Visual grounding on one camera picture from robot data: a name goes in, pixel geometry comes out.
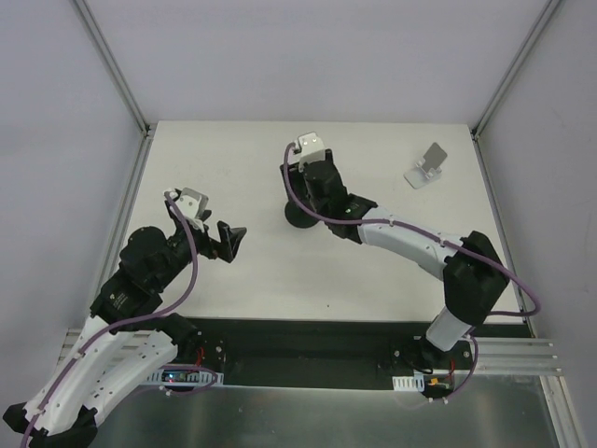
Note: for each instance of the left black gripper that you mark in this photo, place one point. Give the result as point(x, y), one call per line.
point(214, 244)

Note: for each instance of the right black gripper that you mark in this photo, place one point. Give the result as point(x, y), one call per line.
point(293, 174)

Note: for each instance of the black round-base phone stand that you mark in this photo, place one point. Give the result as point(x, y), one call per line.
point(297, 218)

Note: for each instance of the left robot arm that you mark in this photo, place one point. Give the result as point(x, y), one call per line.
point(127, 336)

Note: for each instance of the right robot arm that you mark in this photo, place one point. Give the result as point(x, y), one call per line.
point(469, 268)

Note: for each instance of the white folding phone stand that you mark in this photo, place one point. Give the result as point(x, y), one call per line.
point(428, 168)

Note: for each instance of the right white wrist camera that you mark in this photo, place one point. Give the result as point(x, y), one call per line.
point(308, 148)

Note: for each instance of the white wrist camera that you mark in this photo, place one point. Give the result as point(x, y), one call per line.
point(308, 148)
point(189, 205)

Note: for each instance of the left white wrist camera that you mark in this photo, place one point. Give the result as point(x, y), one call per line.
point(189, 205)

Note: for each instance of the left white cable duct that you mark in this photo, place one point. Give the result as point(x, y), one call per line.
point(187, 377)

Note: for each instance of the white cable duct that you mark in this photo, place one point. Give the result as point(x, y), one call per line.
point(187, 377)
point(423, 382)

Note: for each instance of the right aluminium frame post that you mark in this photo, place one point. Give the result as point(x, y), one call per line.
point(540, 25)

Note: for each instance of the aluminium frame post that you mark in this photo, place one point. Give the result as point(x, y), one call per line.
point(111, 66)
point(540, 25)

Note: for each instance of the right white cable duct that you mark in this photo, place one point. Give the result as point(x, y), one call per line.
point(423, 382)

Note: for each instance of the aluminium extrusion rail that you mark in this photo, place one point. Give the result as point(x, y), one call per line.
point(518, 357)

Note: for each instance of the left aluminium frame post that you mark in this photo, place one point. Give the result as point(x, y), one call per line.
point(111, 66)

